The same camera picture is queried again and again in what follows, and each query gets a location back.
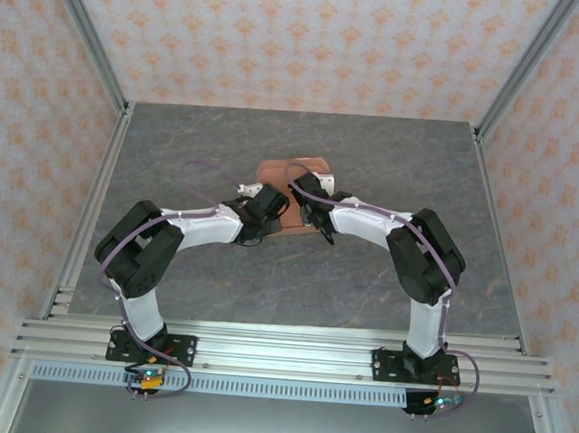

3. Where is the orange paper box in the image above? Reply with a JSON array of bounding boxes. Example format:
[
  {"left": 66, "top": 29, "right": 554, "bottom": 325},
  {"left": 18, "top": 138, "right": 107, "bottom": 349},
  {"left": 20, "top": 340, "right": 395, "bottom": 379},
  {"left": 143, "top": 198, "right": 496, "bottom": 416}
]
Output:
[{"left": 250, "top": 152, "right": 333, "bottom": 236}]

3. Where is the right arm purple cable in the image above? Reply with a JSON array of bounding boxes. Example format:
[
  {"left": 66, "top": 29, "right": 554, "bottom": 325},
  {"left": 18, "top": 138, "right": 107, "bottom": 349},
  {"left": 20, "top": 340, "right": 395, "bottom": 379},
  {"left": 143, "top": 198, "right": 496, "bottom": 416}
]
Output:
[{"left": 266, "top": 161, "right": 499, "bottom": 423}]

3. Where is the aluminium cross rail beam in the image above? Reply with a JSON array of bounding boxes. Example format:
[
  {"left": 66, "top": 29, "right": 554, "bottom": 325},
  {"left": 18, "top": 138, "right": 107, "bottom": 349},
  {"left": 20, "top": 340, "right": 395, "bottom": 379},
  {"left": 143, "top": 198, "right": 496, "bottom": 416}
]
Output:
[{"left": 10, "top": 303, "right": 560, "bottom": 400}]

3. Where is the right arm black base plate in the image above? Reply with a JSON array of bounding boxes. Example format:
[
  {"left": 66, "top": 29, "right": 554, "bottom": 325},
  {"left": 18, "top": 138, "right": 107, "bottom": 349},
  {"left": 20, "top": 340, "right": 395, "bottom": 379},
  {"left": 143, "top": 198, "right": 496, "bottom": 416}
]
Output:
[{"left": 370, "top": 346, "right": 461, "bottom": 389}]

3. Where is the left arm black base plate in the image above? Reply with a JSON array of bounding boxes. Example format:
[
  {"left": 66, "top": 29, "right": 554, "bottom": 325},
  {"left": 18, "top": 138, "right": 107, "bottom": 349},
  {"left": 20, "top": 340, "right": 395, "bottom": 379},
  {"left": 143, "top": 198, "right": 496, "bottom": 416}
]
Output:
[{"left": 105, "top": 328, "right": 199, "bottom": 369}]

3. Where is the slotted grey cable duct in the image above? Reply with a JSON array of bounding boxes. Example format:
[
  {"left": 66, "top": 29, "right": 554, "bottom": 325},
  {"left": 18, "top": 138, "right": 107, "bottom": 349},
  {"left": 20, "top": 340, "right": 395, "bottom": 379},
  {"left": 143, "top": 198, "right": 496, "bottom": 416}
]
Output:
[{"left": 29, "top": 360, "right": 525, "bottom": 419}]

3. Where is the aluminium table side rail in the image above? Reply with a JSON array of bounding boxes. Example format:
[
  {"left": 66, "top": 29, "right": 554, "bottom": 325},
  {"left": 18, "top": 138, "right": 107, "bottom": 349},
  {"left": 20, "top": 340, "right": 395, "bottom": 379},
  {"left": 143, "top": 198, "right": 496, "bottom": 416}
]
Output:
[
  {"left": 39, "top": 95, "right": 137, "bottom": 325},
  {"left": 451, "top": 122, "right": 549, "bottom": 358}
]

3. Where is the aluminium frame post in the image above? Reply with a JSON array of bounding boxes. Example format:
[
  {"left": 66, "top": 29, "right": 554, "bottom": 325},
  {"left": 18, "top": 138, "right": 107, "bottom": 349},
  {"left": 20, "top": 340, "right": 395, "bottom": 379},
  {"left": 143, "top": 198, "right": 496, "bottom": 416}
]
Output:
[
  {"left": 30, "top": 0, "right": 138, "bottom": 111},
  {"left": 474, "top": 0, "right": 579, "bottom": 146}
]

